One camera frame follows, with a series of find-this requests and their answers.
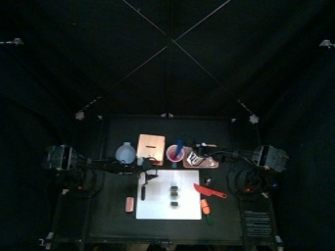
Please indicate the thin vertical frame pole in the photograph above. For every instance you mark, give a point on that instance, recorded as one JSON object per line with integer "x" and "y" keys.
{"x": 168, "y": 65}

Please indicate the red plastic cup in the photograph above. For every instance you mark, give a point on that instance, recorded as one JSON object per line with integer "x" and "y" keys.
{"x": 169, "y": 153}

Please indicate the wooden box with red panel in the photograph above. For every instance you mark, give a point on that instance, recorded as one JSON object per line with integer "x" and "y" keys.
{"x": 149, "y": 145}

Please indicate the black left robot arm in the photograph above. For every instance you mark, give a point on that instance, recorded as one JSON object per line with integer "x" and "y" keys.
{"x": 100, "y": 163}

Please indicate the blue utensil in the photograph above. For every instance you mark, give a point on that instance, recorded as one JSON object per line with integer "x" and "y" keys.
{"x": 179, "y": 147}

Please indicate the toy sushi piece green centre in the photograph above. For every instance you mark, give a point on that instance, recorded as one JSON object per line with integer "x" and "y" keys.
{"x": 173, "y": 204}

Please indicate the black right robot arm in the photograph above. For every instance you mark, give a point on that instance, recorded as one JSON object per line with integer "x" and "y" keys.
{"x": 269, "y": 157}

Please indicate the silver frame clamp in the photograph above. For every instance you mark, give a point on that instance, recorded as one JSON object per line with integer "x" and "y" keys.
{"x": 78, "y": 115}
{"x": 253, "y": 118}
{"x": 325, "y": 43}
{"x": 17, "y": 41}

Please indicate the toy sushi piece red centre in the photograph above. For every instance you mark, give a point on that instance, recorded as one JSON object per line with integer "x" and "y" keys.
{"x": 173, "y": 193}

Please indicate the orange toy carrot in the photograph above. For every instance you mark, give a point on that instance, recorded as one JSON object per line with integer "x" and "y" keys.
{"x": 204, "y": 206}

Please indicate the small blue flat piece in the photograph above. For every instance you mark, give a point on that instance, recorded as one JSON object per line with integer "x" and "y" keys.
{"x": 173, "y": 165}

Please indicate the white cutting board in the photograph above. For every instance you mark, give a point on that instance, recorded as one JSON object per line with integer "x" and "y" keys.
{"x": 187, "y": 209}

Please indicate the grey-blue bowl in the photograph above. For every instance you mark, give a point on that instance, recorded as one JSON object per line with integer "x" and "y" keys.
{"x": 125, "y": 153}

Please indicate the pink rectangular block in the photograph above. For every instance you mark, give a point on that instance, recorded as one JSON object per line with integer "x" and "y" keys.
{"x": 129, "y": 204}

